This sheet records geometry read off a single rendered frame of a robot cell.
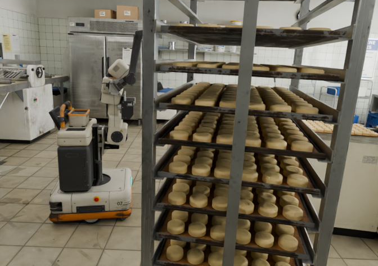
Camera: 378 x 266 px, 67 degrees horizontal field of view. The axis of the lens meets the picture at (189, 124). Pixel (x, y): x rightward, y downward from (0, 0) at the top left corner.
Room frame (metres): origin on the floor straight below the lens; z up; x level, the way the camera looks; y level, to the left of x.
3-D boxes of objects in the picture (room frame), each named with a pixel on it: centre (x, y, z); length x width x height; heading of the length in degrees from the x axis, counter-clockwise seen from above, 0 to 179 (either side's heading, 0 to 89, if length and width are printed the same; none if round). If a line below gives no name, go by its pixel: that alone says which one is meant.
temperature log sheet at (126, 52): (5.52, 1.21, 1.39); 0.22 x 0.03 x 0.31; 91
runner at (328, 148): (0.93, -0.37, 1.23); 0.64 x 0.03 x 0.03; 171
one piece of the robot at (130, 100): (2.51, 0.57, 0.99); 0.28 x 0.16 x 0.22; 11
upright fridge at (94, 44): (5.94, 1.64, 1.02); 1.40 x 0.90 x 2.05; 91
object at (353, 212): (2.32, -1.28, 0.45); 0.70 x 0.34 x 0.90; 82
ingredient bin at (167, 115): (6.08, 0.54, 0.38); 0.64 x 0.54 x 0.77; 3
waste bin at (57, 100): (6.11, 2.95, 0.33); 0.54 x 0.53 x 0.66; 91
